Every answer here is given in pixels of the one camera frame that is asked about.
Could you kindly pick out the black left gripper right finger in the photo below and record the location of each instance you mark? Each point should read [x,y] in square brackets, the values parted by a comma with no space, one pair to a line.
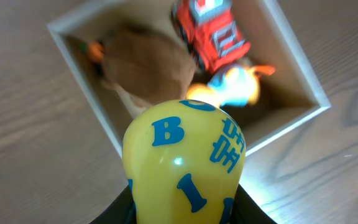
[246,211]

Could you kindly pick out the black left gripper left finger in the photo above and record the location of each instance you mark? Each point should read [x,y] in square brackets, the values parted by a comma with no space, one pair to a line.
[120,211]

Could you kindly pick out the yellow ball with blue letters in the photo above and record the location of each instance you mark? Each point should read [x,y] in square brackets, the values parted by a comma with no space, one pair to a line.
[183,160]

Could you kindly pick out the blue duck toy figure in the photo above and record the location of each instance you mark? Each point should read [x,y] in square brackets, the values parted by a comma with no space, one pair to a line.
[233,85]

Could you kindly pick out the brown plush toy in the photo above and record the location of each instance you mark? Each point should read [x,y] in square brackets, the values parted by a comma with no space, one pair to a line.
[144,66]

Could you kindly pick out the red toy truck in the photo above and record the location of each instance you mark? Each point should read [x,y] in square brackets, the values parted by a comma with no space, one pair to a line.
[209,30]

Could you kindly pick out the white cardboard box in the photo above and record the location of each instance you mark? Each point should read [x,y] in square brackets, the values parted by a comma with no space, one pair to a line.
[294,91]

